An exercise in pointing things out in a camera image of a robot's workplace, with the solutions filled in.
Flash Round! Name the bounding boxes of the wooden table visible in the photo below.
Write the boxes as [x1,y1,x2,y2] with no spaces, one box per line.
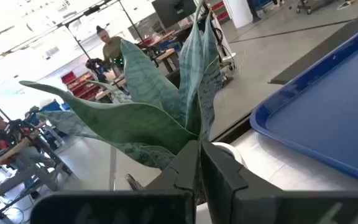
[94,48,180,101]

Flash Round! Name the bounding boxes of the white plant pot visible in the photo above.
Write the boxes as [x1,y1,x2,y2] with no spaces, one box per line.
[195,142,248,224]

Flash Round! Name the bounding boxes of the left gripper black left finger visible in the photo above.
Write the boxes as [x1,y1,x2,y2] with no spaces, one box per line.
[29,139,200,224]

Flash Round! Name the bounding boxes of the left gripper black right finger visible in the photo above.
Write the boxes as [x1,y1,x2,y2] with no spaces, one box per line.
[200,139,358,224]

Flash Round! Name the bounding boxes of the blue plastic tray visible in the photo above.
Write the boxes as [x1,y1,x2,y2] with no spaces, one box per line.
[249,19,358,189]

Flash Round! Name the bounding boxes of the white pillar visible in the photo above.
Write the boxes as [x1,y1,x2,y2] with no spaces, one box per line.
[222,0,254,29]

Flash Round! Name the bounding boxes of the green snake plant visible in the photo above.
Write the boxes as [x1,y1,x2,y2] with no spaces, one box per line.
[19,1,224,170]

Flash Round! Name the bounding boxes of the standing person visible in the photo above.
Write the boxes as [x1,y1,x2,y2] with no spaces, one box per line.
[95,25,126,77]

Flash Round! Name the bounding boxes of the black monitor screen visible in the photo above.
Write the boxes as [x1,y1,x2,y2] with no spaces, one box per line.
[151,0,198,29]

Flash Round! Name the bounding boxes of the wooden workbench with grey legs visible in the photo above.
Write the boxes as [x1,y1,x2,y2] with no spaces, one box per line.
[0,133,74,209]

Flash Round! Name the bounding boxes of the red bin shelf rack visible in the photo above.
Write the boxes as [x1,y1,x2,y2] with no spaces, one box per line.
[60,70,101,101]

